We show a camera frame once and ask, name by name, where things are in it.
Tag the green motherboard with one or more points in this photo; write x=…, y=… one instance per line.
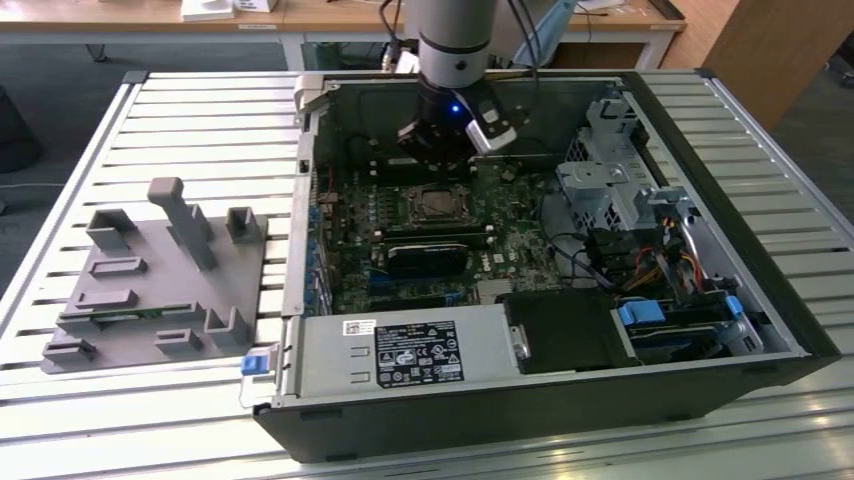
x=527, y=250

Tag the wooden desk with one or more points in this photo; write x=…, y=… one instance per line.
x=147, y=15

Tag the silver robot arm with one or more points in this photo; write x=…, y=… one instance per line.
x=454, y=40

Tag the silver power supply unit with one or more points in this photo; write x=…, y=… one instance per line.
x=320, y=350

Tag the black plastic cover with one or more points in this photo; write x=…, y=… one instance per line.
x=567, y=332

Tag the silver metal drive cage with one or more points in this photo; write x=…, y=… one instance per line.
x=594, y=195

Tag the CPU socket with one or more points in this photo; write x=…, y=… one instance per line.
x=406, y=206

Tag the wooden cabinet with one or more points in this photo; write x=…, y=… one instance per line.
x=767, y=60

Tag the white box with dark print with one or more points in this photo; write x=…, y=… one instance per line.
x=263, y=6

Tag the white paper sheet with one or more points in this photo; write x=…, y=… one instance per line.
x=597, y=5

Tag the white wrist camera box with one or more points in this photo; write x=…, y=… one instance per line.
x=490, y=135

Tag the black PC case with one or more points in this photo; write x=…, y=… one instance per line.
x=467, y=430

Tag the blue case latch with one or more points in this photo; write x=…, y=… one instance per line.
x=255, y=364

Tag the green RAM stick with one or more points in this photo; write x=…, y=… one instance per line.
x=434, y=235
x=163, y=314

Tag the plain white box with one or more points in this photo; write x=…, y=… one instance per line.
x=207, y=11

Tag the small blue plastic clip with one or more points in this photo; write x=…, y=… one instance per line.
x=733, y=305

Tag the grey plastic parts rack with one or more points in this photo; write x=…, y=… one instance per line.
x=167, y=280

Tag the hard disk in blue carrier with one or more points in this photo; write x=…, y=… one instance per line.
x=641, y=312

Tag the graphics card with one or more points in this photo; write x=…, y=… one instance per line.
x=427, y=260

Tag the silver finned heatsink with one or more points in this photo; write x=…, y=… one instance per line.
x=499, y=290

